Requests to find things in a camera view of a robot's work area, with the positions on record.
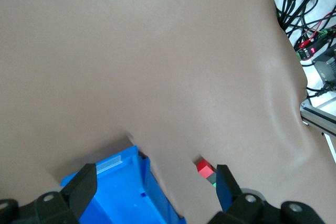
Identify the blue plastic storage bin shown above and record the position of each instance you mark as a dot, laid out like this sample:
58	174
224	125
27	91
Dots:
123	197

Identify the aluminium camera mount post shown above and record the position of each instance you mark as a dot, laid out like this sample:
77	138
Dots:
317	117

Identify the brown table mat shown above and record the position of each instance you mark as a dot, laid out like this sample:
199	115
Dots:
131	64

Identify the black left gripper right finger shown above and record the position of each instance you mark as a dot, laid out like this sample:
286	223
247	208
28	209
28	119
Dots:
227	192

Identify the green cube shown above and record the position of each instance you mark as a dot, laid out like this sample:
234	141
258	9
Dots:
214	183

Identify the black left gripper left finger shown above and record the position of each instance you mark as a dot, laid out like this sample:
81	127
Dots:
81	190

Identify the red cube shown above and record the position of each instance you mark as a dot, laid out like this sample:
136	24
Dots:
204	168

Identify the black cube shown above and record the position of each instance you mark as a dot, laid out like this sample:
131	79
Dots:
211	178

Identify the black adapter with red light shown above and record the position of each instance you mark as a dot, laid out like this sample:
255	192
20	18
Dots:
312	49

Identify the dark grey box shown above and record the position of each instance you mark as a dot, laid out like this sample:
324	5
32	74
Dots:
326	68

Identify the green terminal connector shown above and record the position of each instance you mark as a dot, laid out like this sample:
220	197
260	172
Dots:
299	55

